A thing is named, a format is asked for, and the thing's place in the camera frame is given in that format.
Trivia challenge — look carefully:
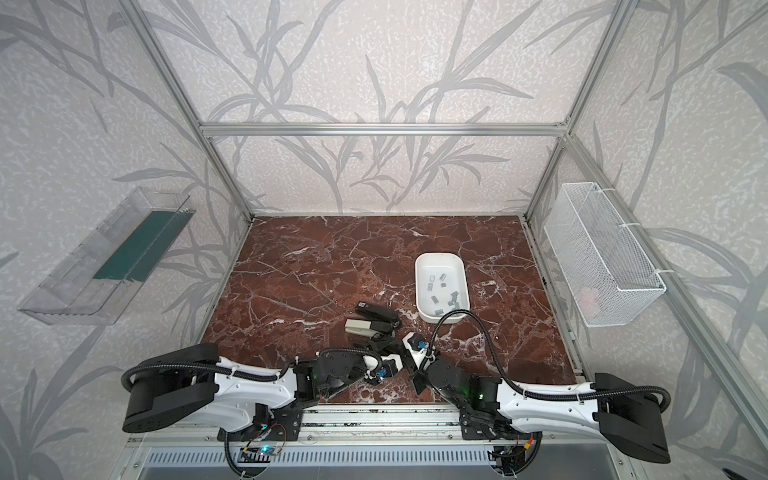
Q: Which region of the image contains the beige grey stapler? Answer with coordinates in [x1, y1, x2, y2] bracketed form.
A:
[345, 319, 395, 338]

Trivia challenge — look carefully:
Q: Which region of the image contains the black stapler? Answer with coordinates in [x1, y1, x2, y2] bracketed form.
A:
[352, 334, 407, 357]
[355, 301, 402, 329]

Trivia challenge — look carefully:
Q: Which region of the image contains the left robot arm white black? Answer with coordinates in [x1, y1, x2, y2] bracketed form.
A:
[121, 343, 403, 437]

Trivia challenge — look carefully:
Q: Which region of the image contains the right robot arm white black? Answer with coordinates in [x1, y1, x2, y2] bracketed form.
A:
[412, 358, 671, 464]

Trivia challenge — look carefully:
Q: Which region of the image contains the white plastic tray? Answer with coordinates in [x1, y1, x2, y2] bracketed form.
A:
[415, 252, 470, 324]

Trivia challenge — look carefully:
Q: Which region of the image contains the small circuit board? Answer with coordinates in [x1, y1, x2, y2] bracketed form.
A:
[239, 445, 284, 464]

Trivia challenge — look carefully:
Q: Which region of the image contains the pink object in basket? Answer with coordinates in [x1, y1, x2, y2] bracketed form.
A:
[576, 287, 601, 319]

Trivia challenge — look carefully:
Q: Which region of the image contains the green mat in shelf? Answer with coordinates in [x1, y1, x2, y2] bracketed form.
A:
[93, 210, 195, 282]

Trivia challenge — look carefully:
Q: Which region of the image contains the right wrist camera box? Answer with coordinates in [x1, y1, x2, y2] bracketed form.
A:
[402, 332, 429, 373]

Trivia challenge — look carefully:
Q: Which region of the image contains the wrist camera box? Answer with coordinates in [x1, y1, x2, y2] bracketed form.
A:
[402, 332, 429, 373]
[376, 354, 403, 379]

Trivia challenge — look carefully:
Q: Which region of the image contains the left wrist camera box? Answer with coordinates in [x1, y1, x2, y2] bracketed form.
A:
[376, 354, 403, 379]

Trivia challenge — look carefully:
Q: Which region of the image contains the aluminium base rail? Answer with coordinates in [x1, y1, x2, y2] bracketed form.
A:
[128, 403, 631, 448]

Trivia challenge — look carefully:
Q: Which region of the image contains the white wire mesh basket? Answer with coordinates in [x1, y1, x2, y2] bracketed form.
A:
[544, 182, 666, 328]

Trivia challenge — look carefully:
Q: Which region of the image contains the aluminium frame crossbar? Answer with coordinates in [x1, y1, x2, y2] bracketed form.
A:
[200, 122, 566, 137]

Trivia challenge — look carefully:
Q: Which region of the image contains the clear acrylic wall shelf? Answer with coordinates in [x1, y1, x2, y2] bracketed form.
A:
[18, 187, 196, 326]

